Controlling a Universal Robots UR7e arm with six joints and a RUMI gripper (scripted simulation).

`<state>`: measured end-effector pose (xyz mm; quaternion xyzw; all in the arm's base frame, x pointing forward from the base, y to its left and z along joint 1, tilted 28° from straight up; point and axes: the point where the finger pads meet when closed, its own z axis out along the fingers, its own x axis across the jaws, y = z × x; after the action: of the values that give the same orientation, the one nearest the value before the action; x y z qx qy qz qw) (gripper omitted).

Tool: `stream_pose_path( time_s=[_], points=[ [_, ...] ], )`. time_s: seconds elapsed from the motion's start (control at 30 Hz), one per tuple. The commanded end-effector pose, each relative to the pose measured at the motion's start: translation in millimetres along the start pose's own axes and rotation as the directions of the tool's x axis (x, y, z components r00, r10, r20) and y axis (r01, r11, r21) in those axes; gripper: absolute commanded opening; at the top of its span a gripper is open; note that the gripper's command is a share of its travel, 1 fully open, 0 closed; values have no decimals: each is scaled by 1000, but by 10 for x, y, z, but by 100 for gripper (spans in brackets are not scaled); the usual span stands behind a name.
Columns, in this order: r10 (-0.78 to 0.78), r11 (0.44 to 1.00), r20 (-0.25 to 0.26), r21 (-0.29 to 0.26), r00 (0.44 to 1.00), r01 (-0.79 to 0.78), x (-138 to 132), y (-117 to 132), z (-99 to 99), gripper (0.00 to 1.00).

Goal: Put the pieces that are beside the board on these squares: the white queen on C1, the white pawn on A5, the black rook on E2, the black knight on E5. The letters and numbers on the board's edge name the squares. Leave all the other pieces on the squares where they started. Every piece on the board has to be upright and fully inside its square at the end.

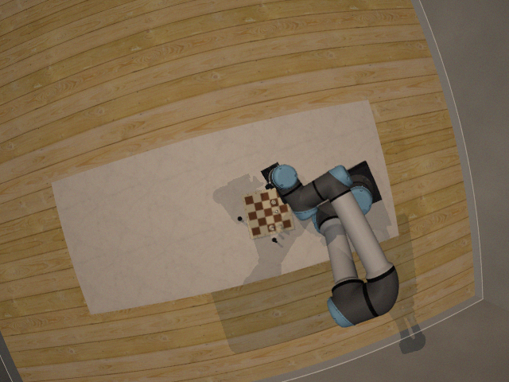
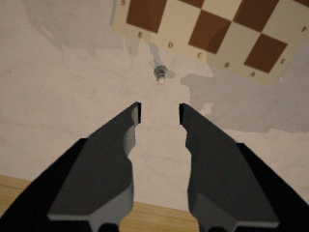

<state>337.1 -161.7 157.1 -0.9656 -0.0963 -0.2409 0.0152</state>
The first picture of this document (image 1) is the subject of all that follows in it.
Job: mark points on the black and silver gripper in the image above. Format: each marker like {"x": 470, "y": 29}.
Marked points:
{"x": 266, "y": 173}

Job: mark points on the brown and cream chessboard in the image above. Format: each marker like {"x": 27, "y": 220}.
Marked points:
{"x": 260, "y": 213}

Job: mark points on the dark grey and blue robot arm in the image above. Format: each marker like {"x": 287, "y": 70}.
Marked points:
{"x": 352, "y": 301}

